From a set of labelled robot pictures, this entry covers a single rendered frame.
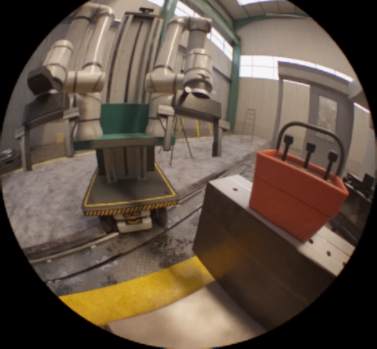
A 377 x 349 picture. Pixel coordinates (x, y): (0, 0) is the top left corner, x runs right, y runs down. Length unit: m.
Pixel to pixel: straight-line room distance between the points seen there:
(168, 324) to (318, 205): 0.53
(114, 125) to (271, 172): 0.87
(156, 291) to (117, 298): 0.24
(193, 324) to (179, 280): 0.42
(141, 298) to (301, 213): 0.83
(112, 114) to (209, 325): 1.16
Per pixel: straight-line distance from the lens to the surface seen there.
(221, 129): 0.35
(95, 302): 0.96
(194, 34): 0.88
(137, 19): 1.32
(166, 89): 0.51
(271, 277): 0.36
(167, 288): 0.87
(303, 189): 0.23
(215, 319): 0.56
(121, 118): 0.90
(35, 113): 0.36
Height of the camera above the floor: 0.85
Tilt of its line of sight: 20 degrees down
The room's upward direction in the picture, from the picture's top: 6 degrees clockwise
